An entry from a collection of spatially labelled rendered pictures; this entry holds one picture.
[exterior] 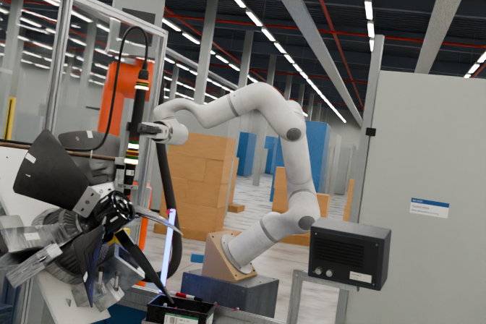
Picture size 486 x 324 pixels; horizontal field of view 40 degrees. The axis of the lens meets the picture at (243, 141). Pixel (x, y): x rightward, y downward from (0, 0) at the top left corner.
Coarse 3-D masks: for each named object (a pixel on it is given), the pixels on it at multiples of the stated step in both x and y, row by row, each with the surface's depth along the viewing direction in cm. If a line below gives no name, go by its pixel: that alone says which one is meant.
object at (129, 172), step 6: (144, 66) 229; (144, 72) 228; (138, 78) 231; (144, 78) 228; (126, 168) 228; (132, 168) 228; (126, 174) 228; (132, 174) 228; (126, 180) 228; (132, 180) 229; (126, 192) 228
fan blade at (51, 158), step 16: (32, 144) 202; (48, 144) 206; (48, 160) 205; (64, 160) 209; (16, 176) 197; (32, 176) 201; (48, 176) 205; (64, 176) 208; (80, 176) 212; (16, 192) 196; (32, 192) 201; (48, 192) 205; (64, 192) 209; (80, 192) 212; (64, 208) 210
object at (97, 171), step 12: (72, 132) 236; (84, 132) 238; (96, 132) 240; (72, 144) 233; (84, 144) 235; (96, 144) 236; (108, 144) 239; (72, 156) 231; (84, 168) 229; (96, 168) 230; (108, 168) 231; (96, 180) 227; (108, 180) 228
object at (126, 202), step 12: (108, 192) 218; (120, 192) 222; (96, 204) 217; (108, 204) 214; (96, 216) 215; (108, 216) 214; (120, 216) 214; (132, 216) 220; (84, 228) 215; (108, 228) 216; (120, 228) 218; (108, 240) 221
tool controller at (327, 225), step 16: (320, 224) 235; (336, 224) 235; (352, 224) 236; (320, 240) 233; (336, 240) 230; (352, 240) 228; (368, 240) 226; (384, 240) 224; (320, 256) 234; (336, 256) 231; (352, 256) 229; (368, 256) 227; (384, 256) 226; (320, 272) 233; (336, 272) 233; (352, 272) 230; (368, 272) 228; (384, 272) 230; (368, 288) 229
